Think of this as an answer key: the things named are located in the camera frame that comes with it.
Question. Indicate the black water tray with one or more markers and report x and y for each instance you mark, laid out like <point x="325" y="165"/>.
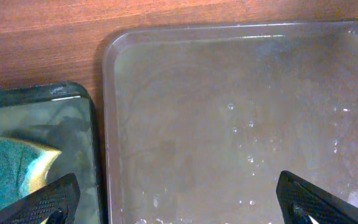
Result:
<point x="60" y="115"/>

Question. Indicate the dark brown serving tray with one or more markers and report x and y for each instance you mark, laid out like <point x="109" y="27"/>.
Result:
<point x="199" y="122"/>

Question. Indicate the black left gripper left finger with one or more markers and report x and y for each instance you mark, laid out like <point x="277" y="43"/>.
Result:
<point x="55" y="203"/>

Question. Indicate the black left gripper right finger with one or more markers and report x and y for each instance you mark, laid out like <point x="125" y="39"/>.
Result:
<point x="302" y="202"/>

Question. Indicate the yellow green sponge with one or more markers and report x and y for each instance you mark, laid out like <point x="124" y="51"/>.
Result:
<point x="24" y="167"/>

